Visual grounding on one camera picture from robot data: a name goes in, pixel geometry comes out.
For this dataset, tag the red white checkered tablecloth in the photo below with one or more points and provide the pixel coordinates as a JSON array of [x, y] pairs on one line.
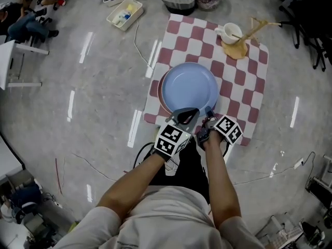
[[192, 40]]

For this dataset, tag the black shorts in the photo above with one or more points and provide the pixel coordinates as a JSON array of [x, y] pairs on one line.
[[186, 165]]

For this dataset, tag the white desk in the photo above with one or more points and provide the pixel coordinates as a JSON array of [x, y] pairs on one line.
[[7, 159], [6, 61]]

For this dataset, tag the yellow packet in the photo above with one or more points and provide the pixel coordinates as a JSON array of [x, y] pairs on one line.
[[130, 8]]

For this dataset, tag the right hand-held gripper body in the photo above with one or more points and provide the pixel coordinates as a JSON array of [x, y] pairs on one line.
[[228, 128]]

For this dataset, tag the pink plate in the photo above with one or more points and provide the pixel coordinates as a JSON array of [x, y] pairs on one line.
[[160, 92]]

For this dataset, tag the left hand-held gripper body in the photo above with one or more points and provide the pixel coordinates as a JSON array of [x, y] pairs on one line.
[[169, 133]]

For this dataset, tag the black office chair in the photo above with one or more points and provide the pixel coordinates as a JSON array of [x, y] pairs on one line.
[[311, 22]]

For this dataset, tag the person's right forearm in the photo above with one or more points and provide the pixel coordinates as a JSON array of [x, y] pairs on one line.
[[221, 183]]

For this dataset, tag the wooden mug tree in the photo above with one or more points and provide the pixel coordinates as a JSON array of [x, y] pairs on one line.
[[234, 50]]

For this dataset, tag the long white storage bin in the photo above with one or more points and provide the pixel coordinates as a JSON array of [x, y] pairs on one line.
[[135, 19]]

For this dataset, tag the person's left forearm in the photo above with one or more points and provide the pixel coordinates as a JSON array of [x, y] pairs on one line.
[[129, 188]]

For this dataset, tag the white and blue bottle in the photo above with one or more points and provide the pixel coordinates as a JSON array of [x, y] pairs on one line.
[[122, 17]]

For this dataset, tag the blue plate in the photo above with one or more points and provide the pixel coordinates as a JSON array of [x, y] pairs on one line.
[[190, 87]]

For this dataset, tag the white t-shirt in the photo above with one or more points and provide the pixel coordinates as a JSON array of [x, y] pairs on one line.
[[166, 216]]

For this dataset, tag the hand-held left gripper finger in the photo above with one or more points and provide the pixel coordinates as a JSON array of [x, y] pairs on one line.
[[174, 115], [194, 122]]

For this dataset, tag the white mug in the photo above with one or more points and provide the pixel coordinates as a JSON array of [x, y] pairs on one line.
[[230, 32]]

